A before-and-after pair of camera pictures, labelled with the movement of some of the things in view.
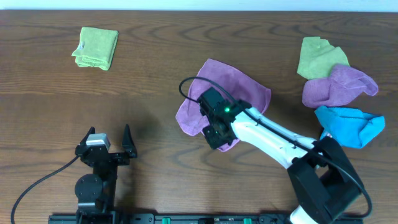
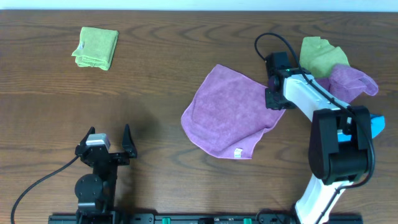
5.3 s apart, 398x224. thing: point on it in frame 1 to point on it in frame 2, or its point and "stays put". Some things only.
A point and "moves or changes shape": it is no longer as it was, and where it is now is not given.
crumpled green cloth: x=318 y=58 stays put
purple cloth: x=231 y=83 moves or changes shape
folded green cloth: x=96 y=47 stays put
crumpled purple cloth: x=343 y=85 stays put
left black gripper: x=130 y=147 stays put
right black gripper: x=208 y=130 to x=270 y=103
